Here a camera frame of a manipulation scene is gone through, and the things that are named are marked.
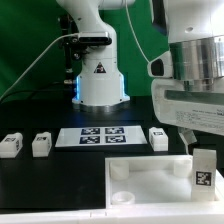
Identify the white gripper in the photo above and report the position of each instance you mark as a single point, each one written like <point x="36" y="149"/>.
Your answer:
<point x="201" y="111"/>

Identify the white square tabletop part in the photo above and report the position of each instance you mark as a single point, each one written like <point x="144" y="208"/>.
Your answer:
<point x="150" y="182"/>

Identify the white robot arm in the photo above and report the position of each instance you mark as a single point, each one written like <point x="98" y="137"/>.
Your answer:
<point x="188" y="79"/>

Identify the white front edge strip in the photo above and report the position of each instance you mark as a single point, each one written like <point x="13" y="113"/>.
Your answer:
<point x="196" y="213"/>

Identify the white tag sheet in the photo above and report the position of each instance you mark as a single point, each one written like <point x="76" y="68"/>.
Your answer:
<point x="100" y="136"/>

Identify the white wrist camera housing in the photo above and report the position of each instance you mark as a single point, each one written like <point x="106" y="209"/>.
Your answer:
<point x="161" y="67"/>

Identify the black camera on stand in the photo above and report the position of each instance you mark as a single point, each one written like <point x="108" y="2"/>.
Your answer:
<point x="94" y="38"/>

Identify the black camera stand pole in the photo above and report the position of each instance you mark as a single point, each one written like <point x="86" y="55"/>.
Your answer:
<point x="68" y="26"/>

